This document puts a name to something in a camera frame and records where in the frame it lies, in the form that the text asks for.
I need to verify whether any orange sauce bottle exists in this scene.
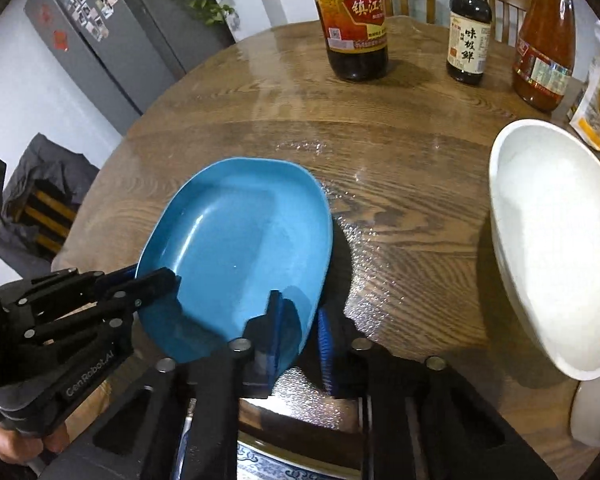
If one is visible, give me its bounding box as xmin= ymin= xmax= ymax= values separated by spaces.
xmin=513 ymin=0 xmax=576 ymax=113

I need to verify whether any large white bowl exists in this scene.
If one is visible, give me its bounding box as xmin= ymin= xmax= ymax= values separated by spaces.
xmin=489 ymin=119 xmax=600 ymax=380

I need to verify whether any wooden chair with dark jacket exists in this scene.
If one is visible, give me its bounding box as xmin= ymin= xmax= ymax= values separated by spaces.
xmin=0 ymin=133 xmax=98 ymax=278

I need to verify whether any grey refrigerator with magnets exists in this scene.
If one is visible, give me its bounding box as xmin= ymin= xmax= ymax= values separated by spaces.
xmin=24 ymin=0 xmax=234 ymax=133

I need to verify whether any vinegar bottle yellow red label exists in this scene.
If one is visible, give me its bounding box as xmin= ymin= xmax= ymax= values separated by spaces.
xmin=314 ymin=0 xmax=388 ymax=81

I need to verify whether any small dark soy bottle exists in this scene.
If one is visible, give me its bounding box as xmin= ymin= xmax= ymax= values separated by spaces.
xmin=446 ymin=0 xmax=493 ymax=86

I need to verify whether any blue oval dish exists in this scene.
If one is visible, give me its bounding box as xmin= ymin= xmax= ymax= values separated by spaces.
xmin=136 ymin=157 xmax=332 ymax=372

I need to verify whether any white cylindrical bowl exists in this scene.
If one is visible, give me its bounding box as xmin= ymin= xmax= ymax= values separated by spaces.
xmin=570 ymin=377 xmax=600 ymax=448

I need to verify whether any person's left hand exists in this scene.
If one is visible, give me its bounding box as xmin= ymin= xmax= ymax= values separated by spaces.
xmin=0 ymin=424 xmax=70 ymax=465

